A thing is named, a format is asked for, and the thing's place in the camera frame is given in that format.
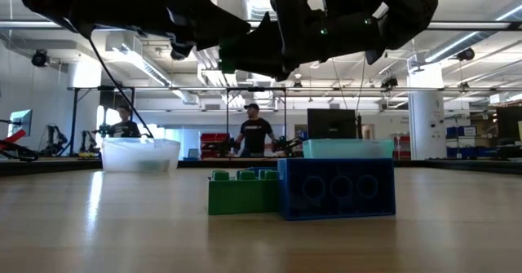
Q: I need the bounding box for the cardboard boxes stack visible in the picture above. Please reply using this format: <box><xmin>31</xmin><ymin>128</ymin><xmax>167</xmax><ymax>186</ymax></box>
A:
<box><xmin>468</xmin><ymin>110</ymin><xmax>498</xmax><ymax>138</ymax></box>

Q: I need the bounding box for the black background station frame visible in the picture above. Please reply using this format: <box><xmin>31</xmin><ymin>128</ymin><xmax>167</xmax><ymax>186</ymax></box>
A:
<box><xmin>66</xmin><ymin>85</ymin><xmax>136</xmax><ymax>158</ymax></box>
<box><xmin>225</xmin><ymin>86</ymin><xmax>288</xmax><ymax>160</ymax></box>

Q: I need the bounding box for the white round pillar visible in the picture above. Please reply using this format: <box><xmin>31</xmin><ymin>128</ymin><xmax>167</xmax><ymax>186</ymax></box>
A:
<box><xmin>407</xmin><ymin>63</ymin><xmax>446</xmax><ymax>161</ymax></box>

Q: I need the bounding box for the red and black clamp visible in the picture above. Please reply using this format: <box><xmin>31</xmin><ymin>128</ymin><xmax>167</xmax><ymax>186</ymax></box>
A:
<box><xmin>0</xmin><ymin>128</ymin><xmax>41</xmax><ymax>163</ymax></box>

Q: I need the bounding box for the clear plastic bin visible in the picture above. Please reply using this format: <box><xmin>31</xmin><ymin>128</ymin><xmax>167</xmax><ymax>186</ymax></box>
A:
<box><xmin>100</xmin><ymin>137</ymin><xmax>182</xmax><ymax>174</ymax></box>

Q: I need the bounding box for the teal plastic bin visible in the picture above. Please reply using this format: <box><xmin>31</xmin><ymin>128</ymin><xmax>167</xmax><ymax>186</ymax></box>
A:
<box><xmin>302</xmin><ymin>138</ymin><xmax>396</xmax><ymax>160</ymax></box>

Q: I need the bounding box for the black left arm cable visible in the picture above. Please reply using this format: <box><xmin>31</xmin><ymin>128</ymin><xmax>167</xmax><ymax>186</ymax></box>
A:
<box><xmin>87</xmin><ymin>34</ymin><xmax>154</xmax><ymax>139</ymax></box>

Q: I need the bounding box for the black monitor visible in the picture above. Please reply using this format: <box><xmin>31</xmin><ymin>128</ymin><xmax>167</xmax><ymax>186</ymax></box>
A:
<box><xmin>496</xmin><ymin>104</ymin><xmax>522</xmax><ymax>147</ymax></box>
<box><xmin>306</xmin><ymin>108</ymin><xmax>359</xmax><ymax>141</ymax></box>

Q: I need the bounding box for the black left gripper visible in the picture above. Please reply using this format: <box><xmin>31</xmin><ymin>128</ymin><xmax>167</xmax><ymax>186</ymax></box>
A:
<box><xmin>89</xmin><ymin>0</ymin><xmax>252</xmax><ymax>60</ymax></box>

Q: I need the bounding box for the blue toy brick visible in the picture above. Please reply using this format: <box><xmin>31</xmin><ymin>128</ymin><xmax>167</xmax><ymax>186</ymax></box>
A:
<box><xmin>276</xmin><ymin>157</ymin><xmax>397</xmax><ymax>222</ymax></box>

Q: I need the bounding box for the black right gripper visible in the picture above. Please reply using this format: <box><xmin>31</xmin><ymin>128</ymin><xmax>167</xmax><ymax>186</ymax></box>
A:
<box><xmin>234</xmin><ymin>0</ymin><xmax>389</xmax><ymax>83</ymax></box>

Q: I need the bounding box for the lit computer monitor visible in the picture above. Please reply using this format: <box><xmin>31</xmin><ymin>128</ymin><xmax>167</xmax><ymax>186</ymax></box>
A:
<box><xmin>7</xmin><ymin>108</ymin><xmax>33</xmax><ymax>139</ymax></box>

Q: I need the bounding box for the person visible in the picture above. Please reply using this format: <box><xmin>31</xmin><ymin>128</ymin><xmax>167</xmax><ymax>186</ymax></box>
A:
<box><xmin>106</xmin><ymin>104</ymin><xmax>143</xmax><ymax>139</ymax></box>
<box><xmin>233</xmin><ymin>103</ymin><xmax>279</xmax><ymax>159</ymax></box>

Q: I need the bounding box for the blue bin shelf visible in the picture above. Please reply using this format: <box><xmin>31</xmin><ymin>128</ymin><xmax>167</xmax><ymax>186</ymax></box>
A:
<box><xmin>445</xmin><ymin>125</ymin><xmax>498</xmax><ymax>160</ymax></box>

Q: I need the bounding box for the red bin stack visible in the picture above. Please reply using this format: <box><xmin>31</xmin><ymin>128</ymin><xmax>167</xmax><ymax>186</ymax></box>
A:
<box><xmin>199</xmin><ymin>132</ymin><xmax>230</xmax><ymax>160</ymax></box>

